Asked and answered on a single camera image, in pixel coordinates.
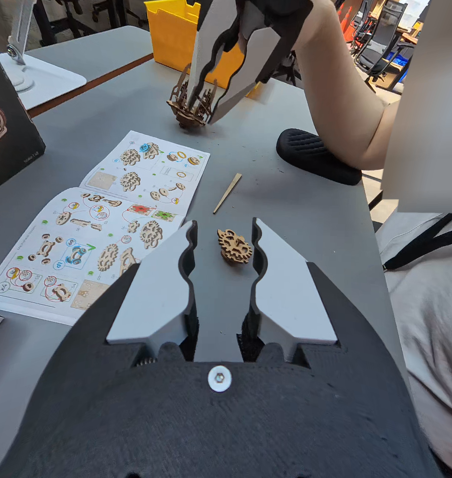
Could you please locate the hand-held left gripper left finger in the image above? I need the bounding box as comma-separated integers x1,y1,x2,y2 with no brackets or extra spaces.
106,220,198,359

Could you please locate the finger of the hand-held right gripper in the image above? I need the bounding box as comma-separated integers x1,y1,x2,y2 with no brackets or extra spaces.
207,7,283,124
188,0,247,109

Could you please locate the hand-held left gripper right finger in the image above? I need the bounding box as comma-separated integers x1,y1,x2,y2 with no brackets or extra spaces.
249,217,339,362

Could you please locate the wooden gear assembly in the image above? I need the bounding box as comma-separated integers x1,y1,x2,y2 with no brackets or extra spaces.
216,229,253,265

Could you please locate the wooden mechanical model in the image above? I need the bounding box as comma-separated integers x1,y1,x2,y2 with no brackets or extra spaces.
166,65,219,129

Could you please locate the person's right forearm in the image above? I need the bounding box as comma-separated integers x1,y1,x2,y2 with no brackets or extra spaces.
294,0,402,172

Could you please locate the grey desk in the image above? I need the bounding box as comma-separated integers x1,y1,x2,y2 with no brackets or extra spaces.
0,58,413,478
0,25,153,118

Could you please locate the yellow plastic bin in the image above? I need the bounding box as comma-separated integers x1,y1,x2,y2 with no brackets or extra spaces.
144,0,262,98

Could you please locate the orange traffic cone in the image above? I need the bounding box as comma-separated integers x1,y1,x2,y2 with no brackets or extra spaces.
340,5,356,33

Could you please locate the black office chair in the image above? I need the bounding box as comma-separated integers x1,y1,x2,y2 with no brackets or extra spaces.
32,0,85,47
354,0,415,86

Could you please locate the assembly instruction booklet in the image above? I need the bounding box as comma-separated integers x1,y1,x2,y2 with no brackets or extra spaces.
0,130,211,326

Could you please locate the black wrist rest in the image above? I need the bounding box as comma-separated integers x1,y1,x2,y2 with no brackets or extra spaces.
276,128,362,186

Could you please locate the thin wooden stick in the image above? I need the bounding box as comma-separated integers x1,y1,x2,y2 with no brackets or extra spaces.
213,173,242,215

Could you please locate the person's white shirt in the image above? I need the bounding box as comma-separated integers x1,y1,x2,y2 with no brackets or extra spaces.
375,213,452,478

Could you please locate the white stand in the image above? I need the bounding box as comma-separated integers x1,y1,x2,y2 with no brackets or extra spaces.
0,0,88,111

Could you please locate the black model kit box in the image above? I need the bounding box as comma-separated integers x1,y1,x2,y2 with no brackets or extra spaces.
0,49,47,195

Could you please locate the black strap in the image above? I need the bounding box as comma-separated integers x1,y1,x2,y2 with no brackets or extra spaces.
383,213,452,271

